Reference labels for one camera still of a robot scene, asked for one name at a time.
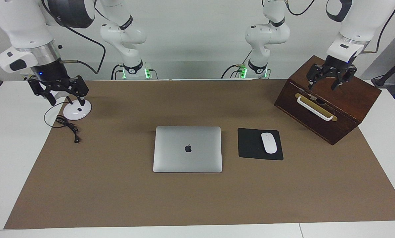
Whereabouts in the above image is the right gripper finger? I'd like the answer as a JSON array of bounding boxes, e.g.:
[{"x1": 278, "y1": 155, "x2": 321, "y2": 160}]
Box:
[
  {"x1": 68, "y1": 76, "x2": 89, "y2": 106},
  {"x1": 27, "y1": 78, "x2": 58, "y2": 106}
]

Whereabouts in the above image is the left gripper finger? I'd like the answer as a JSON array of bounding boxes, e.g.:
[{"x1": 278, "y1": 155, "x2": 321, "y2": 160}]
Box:
[
  {"x1": 331, "y1": 65, "x2": 358, "y2": 91},
  {"x1": 306, "y1": 63, "x2": 324, "y2": 91}
]

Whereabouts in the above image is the grey laptop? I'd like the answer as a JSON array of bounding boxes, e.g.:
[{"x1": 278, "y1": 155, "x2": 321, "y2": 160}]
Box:
[{"x1": 153, "y1": 126, "x2": 223, "y2": 173}]

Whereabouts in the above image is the white desk lamp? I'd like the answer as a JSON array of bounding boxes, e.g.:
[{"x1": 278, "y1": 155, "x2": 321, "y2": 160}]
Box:
[{"x1": 49, "y1": 89, "x2": 92, "y2": 121}]

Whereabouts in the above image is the dark brown wooden box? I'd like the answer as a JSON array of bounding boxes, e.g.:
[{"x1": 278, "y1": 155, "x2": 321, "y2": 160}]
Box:
[{"x1": 274, "y1": 55, "x2": 382, "y2": 146}]

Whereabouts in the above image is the black stand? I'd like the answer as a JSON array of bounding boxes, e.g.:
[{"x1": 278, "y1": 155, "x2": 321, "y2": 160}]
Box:
[{"x1": 371, "y1": 53, "x2": 395, "y2": 88}]

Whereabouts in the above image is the white computer mouse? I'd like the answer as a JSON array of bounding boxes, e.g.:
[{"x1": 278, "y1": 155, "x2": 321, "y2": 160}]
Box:
[{"x1": 261, "y1": 132, "x2": 278, "y2": 154}]

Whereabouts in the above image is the black mouse pad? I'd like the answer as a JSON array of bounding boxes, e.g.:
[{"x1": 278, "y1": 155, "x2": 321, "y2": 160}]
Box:
[{"x1": 238, "y1": 128, "x2": 284, "y2": 161}]

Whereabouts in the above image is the brown table mat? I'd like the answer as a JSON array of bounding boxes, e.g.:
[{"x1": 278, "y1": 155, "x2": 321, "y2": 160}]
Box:
[{"x1": 4, "y1": 79, "x2": 395, "y2": 229}]

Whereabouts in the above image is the white box handle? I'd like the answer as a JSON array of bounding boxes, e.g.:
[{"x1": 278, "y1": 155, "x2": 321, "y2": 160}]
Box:
[{"x1": 297, "y1": 96, "x2": 333, "y2": 121}]

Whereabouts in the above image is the black right base cable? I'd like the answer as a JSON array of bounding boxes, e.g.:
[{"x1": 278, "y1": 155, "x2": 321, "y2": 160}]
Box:
[{"x1": 111, "y1": 64, "x2": 123, "y2": 80}]

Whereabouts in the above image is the black base cable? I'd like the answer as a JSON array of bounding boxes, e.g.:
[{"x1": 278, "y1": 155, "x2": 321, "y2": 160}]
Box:
[
  {"x1": 111, "y1": 64, "x2": 123, "y2": 80},
  {"x1": 221, "y1": 50, "x2": 252, "y2": 79}
]

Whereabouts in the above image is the black lamp power cable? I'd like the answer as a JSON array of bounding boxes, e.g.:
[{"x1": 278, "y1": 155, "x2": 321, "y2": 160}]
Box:
[{"x1": 44, "y1": 101, "x2": 82, "y2": 144}]

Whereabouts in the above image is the brass handle plate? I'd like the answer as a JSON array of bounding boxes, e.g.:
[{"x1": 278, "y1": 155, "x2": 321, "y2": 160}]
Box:
[{"x1": 295, "y1": 93, "x2": 338, "y2": 122}]

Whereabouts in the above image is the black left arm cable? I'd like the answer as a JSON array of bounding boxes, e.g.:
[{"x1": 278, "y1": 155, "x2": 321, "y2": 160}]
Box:
[{"x1": 285, "y1": 0, "x2": 395, "y2": 54}]

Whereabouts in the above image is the black left base cable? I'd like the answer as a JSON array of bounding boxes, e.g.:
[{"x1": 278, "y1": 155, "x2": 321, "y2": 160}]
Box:
[{"x1": 221, "y1": 50, "x2": 252, "y2": 79}]

